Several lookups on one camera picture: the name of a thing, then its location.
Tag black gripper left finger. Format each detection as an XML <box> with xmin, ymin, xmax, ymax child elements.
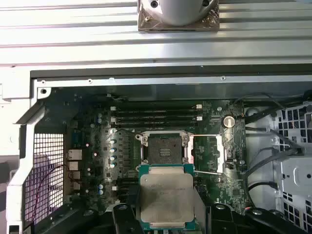
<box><xmin>40</xmin><ymin>184</ymin><xmax>142</xmax><ymax>234</ymax></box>

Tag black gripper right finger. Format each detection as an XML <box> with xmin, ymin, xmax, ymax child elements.
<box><xmin>192</xmin><ymin>191</ymin><xmax>311</xmax><ymax>234</ymax></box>

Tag silver green CPU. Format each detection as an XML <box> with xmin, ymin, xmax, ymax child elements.
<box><xmin>136</xmin><ymin>163</ymin><xmax>195</xmax><ymax>230</ymax></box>

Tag metal socket cover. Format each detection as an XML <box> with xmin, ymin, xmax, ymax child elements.
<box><xmin>187</xmin><ymin>133</ymin><xmax>229</xmax><ymax>176</ymax></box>

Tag CPU socket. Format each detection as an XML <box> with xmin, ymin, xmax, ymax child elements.
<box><xmin>135</xmin><ymin>131</ymin><xmax>194</xmax><ymax>171</ymax></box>

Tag RAM slot with white clips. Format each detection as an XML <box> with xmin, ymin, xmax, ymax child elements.
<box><xmin>111</xmin><ymin>116</ymin><xmax>203</xmax><ymax>123</ymax></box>
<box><xmin>111</xmin><ymin>105</ymin><xmax>203</xmax><ymax>112</ymax></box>

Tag green motherboard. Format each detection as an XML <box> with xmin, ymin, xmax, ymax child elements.
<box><xmin>65</xmin><ymin>94</ymin><xmax>252</xmax><ymax>216</ymax></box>

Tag silver rear port connector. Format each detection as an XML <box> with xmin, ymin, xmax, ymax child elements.
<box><xmin>69</xmin><ymin>180</ymin><xmax>81</xmax><ymax>193</ymax></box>
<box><xmin>66</xmin><ymin>149</ymin><xmax>83</xmax><ymax>161</ymax></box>
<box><xmin>67</xmin><ymin>160</ymin><xmax>82</xmax><ymax>172</ymax></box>

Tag silver perforated drive cage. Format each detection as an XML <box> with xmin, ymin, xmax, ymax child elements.
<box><xmin>274</xmin><ymin>90</ymin><xmax>312</xmax><ymax>234</ymax></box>

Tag silver coin cell battery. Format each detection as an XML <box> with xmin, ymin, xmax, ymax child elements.
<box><xmin>223</xmin><ymin>115</ymin><xmax>235</xmax><ymax>129</ymax></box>

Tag black silver PC case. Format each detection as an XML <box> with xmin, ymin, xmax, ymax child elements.
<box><xmin>0</xmin><ymin>63</ymin><xmax>312</xmax><ymax>234</ymax></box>

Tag black cable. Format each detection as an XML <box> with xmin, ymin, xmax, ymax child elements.
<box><xmin>234</xmin><ymin>92</ymin><xmax>286</xmax><ymax>111</ymax></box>
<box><xmin>244</xmin><ymin>125</ymin><xmax>305</xmax><ymax>156</ymax></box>
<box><xmin>247</xmin><ymin>181</ymin><xmax>278</xmax><ymax>195</ymax></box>
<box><xmin>242</xmin><ymin>145</ymin><xmax>305</xmax><ymax>176</ymax></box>

